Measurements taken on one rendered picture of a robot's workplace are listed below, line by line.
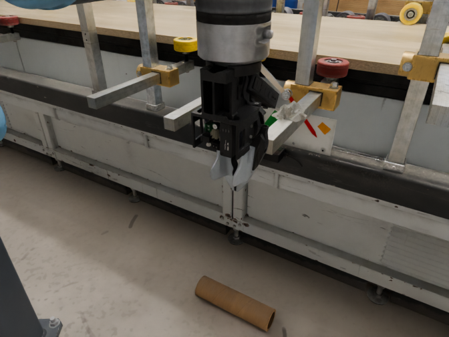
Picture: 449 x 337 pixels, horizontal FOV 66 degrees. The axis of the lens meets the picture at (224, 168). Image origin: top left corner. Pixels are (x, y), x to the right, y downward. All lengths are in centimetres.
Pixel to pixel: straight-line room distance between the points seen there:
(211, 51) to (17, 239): 163
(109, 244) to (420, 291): 129
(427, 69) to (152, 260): 125
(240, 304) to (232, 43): 106
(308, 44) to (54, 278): 133
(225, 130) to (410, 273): 111
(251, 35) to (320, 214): 103
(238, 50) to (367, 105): 73
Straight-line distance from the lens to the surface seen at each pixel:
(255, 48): 42
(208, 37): 42
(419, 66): 82
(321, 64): 95
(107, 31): 153
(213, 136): 46
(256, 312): 131
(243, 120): 43
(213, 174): 51
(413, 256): 137
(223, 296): 135
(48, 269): 170
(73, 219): 192
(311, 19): 85
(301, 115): 70
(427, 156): 114
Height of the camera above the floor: 114
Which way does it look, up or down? 32 degrees down
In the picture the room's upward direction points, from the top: straight up
